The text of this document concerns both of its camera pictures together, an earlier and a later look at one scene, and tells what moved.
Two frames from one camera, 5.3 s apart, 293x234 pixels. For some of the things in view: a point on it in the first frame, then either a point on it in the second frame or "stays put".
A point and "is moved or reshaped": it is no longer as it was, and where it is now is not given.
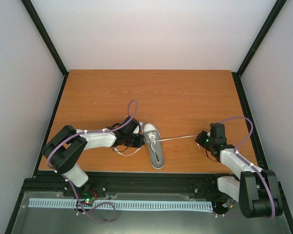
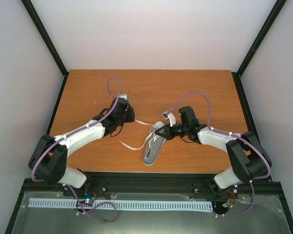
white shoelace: x=150 y=141 is moved or reshaped
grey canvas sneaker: x=152 y=139 is moved or reshaped
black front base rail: x=100 y=185 stays put
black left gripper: x=140 y=143 to x=131 y=117
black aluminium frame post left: x=47 y=43 stays put
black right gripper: x=199 y=139 to x=161 y=134
